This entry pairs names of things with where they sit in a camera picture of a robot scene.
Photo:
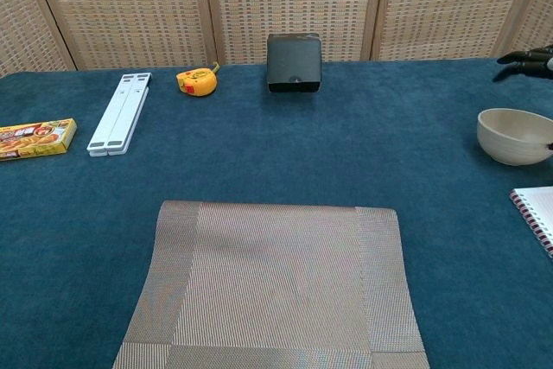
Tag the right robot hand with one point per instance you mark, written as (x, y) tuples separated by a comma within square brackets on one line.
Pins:
[(535, 62)]

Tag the white bowl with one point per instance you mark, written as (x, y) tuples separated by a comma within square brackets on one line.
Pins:
[(510, 144)]

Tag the gray woven placemat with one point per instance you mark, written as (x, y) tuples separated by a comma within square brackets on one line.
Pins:
[(276, 282)]

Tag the white spiral notebook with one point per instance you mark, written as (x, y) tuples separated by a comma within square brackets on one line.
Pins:
[(540, 209)]

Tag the blue table cover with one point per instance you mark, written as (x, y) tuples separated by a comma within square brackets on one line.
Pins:
[(389, 127)]

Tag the black cardboard box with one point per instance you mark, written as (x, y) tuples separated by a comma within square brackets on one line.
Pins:
[(294, 62)]

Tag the yellow tape measure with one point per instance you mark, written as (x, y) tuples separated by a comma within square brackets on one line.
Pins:
[(196, 83)]

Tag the white folding stand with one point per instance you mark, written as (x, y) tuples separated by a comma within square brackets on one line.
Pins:
[(118, 114)]

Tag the yellow curry roux box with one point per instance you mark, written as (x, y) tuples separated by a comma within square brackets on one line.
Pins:
[(34, 140)]

